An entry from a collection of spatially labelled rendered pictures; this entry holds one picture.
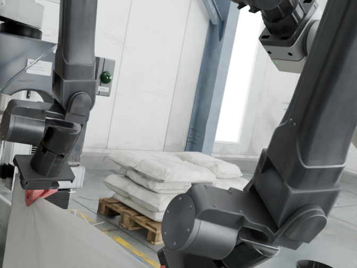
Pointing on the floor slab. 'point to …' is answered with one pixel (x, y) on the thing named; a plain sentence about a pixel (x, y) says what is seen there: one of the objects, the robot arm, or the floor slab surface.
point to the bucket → (311, 264)
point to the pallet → (132, 219)
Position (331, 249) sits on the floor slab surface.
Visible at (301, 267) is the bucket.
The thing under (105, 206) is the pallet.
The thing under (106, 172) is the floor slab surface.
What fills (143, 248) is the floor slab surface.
